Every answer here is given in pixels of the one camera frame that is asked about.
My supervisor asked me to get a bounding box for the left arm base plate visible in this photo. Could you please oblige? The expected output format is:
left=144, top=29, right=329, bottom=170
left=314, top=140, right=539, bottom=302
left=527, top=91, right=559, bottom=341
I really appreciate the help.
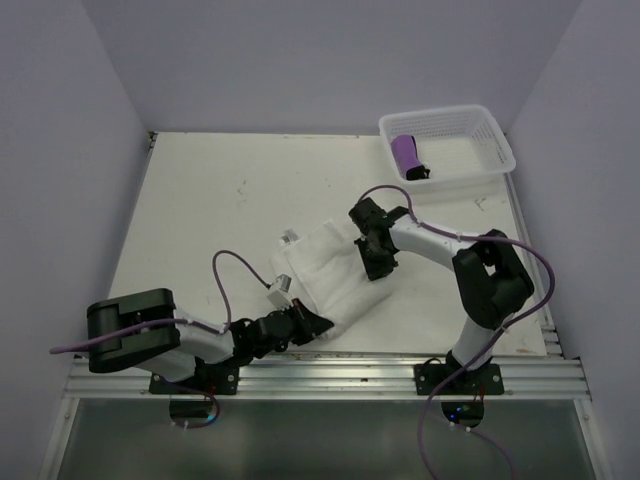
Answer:
left=149, top=364, right=240, bottom=397

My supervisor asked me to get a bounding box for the white perforated plastic basket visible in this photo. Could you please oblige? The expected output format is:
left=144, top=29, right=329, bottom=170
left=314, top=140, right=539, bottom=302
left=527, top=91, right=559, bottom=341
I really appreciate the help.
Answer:
left=378, top=104, right=516, bottom=193

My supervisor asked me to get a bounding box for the aluminium mounting rail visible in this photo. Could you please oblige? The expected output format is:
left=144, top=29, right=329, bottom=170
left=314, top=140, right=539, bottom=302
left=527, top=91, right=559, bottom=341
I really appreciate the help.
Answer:
left=63, top=352, right=590, bottom=401

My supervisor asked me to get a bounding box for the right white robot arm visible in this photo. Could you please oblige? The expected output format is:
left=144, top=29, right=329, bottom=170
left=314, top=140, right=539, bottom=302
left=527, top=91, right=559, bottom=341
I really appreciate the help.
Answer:
left=349, top=198, right=534, bottom=393

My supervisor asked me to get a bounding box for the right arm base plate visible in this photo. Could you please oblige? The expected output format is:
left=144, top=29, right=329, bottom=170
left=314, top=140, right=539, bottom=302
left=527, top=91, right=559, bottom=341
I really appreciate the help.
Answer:
left=413, top=358, right=505, bottom=396

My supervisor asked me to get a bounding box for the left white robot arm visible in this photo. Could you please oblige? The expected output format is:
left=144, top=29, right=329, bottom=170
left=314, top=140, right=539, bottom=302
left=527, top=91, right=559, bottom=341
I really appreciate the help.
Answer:
left=86, top=288, right=334, bottom=393

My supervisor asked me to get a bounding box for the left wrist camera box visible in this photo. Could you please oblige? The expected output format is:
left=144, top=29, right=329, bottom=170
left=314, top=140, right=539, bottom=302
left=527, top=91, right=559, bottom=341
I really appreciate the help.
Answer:
left=267, top=274, right=294, bottom=310

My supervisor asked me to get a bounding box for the white towel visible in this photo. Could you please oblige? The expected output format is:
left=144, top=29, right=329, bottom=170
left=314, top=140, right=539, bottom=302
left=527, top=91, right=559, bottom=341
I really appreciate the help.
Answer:
left=269, top=217, right=394, bottom=342

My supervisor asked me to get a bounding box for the purple microfiber towel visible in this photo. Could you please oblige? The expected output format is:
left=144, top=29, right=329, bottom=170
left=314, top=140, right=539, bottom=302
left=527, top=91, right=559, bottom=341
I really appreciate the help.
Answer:
left=390, top=135, right=431, bottom=181

